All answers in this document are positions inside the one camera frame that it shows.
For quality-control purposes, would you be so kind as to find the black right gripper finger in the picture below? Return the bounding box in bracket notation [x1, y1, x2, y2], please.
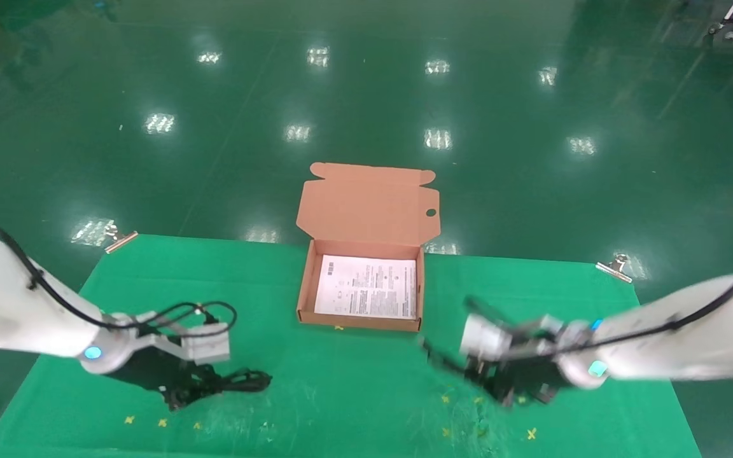
[421, 337, 472, 377]
[465, 296, 501, 320]

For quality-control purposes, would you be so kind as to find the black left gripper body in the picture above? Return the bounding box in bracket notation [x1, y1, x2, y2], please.
[104, 349, 214, 392]

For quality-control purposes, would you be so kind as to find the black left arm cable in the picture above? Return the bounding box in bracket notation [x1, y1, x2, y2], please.
[0, 218, 238, 339]

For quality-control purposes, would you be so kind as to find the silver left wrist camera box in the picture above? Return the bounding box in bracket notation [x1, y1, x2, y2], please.
[172, 318, 232, 365]

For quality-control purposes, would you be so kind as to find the metal binder clip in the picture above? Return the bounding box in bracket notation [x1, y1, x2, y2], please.
[597, 253, 633, 284]
[104, 223, 139, 254]

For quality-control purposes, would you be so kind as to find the green table cloth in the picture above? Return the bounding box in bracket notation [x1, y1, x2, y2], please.
[0, 234, 701, 458]

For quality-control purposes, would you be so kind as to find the black data cable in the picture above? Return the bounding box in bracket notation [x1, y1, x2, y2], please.
[179, 368, 273, 403]

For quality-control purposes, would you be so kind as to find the open brown cardboard box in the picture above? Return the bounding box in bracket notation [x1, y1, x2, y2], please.
[295, 162, 442, 333]

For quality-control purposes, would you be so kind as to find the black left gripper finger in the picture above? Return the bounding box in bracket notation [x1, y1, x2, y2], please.
[163, 385, 200, 411]
[193, 372, 230, 391]

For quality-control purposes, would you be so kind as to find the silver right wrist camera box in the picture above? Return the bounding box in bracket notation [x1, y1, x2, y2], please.
[460, 314, 515, 361]

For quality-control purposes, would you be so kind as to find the black wired computer mouse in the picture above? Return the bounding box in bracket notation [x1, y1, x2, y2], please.
[497, 382, 559, 408]

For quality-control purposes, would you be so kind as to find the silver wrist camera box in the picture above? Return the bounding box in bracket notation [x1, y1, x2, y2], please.
[172, 318, 232, 365]
[460, 314, 515, 361]

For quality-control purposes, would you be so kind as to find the white printed instruction sheet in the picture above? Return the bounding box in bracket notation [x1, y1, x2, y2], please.
[314, 254, 418, 320]

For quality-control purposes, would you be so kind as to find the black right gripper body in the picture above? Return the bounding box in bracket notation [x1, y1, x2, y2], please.
[468, 356, 571, 400]

